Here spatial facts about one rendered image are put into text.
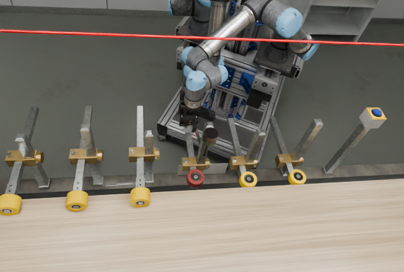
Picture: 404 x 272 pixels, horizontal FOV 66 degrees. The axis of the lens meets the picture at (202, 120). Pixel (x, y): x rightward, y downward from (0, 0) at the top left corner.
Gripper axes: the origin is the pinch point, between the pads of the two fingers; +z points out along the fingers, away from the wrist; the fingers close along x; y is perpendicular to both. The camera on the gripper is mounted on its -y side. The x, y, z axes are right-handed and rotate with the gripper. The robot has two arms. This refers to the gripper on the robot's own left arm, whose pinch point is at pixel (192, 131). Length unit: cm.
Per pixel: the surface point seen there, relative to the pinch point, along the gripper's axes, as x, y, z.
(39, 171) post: 9, 68, 15
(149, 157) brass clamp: 10.3, 19.9, 4.9
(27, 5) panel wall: -249, 147, 91
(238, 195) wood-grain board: 28.8, -19.1, 10.6
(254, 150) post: 9.6, -29.0, 2.8
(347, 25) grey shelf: -231, -235, 87
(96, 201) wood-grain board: 28, 42, 11
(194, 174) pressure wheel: 17.2, -0.3, 10.3
